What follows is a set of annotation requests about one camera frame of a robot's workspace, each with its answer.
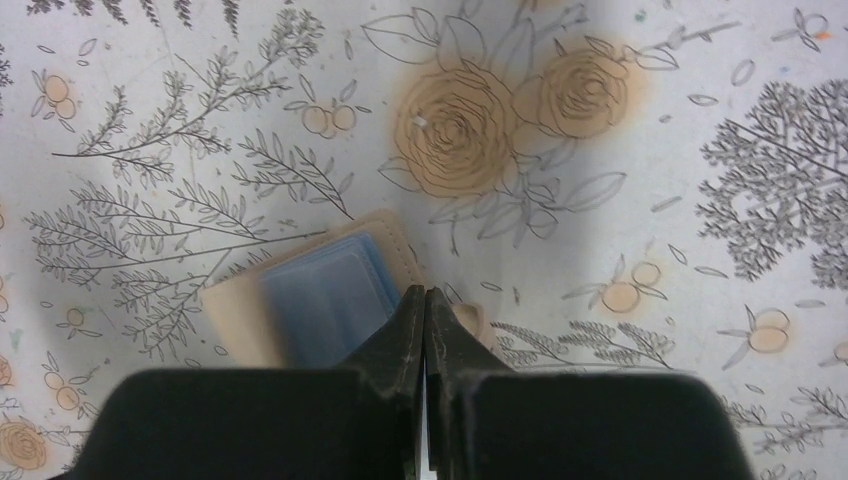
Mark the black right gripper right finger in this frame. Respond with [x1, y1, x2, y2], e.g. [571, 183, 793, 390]
[423, 288, 753, 479]

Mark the floral patterned table mat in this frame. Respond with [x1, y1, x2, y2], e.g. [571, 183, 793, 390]
[1, 1, 847, 479]

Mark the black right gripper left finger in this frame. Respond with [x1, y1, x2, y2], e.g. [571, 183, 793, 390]
[68, 285, 425, 479]

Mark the tan leather card holder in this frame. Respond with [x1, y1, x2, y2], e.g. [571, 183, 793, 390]
[199, 209, 498, 370]

